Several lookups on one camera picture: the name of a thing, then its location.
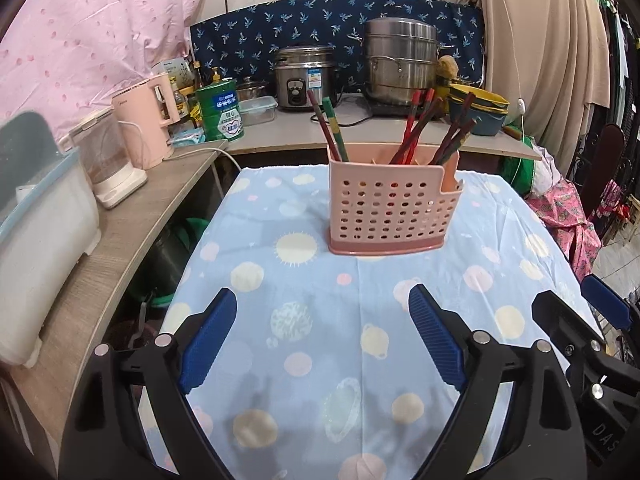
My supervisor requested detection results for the blue planet print tablecloth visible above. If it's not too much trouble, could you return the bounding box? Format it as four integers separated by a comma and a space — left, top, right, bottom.
137, 164, 606, 480

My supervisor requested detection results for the navy leaf print cloth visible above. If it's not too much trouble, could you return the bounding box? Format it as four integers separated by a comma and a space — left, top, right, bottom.
189, 0, 486, 106

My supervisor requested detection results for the green tin can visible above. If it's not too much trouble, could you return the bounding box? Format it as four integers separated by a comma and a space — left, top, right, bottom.
196, 77, 246, 142

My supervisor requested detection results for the pink perforated utensil holder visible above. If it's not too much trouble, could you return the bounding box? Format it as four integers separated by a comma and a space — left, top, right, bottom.
327, 142, 463, 256

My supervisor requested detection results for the steel rice cooker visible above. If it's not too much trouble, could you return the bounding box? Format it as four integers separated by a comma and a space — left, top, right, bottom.
272, 46, 337, 112

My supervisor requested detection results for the steel steamer pot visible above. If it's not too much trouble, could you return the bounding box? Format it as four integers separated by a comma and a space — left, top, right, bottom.
361, 17, 441, 106

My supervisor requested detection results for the clear food container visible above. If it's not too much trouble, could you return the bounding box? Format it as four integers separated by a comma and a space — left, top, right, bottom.
239, 96, 277, 127

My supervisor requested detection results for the yellow bowl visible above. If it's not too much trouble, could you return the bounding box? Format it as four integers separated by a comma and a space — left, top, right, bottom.
447, 87, 510, 111

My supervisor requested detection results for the beige curtain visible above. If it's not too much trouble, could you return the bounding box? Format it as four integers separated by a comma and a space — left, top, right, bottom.
435, 0, 616, 181

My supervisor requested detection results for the blue wet wipes pack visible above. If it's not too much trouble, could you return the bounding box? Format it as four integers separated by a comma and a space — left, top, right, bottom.
170, 127, 207, 148

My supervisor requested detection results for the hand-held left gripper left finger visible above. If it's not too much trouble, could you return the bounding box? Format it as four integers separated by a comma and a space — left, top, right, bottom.
59, 286, 238, 480

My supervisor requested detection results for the white cord with switch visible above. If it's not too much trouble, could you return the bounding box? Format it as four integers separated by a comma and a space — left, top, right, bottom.
492, 0, 527, 181

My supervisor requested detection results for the dark wooden chair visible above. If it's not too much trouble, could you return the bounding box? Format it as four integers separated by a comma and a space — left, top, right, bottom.
582, 122, 626, 221

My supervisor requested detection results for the pink pineapple print cloth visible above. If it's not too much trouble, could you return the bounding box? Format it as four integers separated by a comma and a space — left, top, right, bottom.
525, 180, 603, 283

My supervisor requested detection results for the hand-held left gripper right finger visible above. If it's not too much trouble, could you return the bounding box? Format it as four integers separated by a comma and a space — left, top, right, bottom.
408, 283, 589, 480

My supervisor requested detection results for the wood grain side shelf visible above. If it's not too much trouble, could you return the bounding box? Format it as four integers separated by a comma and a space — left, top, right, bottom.
0, 140, 228, 461

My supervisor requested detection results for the green cloth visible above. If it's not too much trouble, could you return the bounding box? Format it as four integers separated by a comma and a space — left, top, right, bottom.
500, 132, 538, 196

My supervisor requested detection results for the pink dotted curtain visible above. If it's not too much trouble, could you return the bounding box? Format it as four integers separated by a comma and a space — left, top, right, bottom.
0, 0, 221, 146

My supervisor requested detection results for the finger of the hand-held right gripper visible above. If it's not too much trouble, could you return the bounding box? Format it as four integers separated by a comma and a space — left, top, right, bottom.
530, 289, 609, 362
580, 274, 633, 332

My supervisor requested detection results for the light wooden countertop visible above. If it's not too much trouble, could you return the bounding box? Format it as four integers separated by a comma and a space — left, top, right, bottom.
225, 95, 543, 161

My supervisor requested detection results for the white clear jug appliance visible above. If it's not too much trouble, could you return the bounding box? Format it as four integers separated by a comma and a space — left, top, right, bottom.
70, 107, 148, 209

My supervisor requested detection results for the row of hanging clothes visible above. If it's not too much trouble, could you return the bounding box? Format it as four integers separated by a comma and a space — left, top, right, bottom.
590, 0, 640, 211

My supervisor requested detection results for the white storage box teal lid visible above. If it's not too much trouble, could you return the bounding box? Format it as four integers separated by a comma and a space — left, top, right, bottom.
0, 110, 101, 366

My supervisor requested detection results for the pink electric kettle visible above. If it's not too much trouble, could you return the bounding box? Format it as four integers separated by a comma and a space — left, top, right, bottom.
111, 72, 176, 170

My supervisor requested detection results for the maroon chopstick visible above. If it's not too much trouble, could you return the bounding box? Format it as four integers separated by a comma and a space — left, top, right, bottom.
440, 119, 477, 166
404, 97, 447, 165
434, 92, 477, 165
306, 90, 342, 163

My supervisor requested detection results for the black induction cooker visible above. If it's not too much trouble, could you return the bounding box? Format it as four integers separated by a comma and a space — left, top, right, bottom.
357, 95, 446, 120

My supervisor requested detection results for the red chopstick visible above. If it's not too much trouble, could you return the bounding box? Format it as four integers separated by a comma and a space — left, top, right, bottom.
390, 88, 436, 165
397, 90, 423, 165

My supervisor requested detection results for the blue bowl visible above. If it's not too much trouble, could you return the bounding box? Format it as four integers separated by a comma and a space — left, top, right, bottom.
450, 105, 508, 137

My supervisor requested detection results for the green chopstick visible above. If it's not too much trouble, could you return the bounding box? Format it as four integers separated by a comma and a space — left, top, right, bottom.
322, 97, 350, 163

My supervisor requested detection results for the small lidded steel pot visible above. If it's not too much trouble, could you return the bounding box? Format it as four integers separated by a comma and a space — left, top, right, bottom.
235, 76, 271, 103

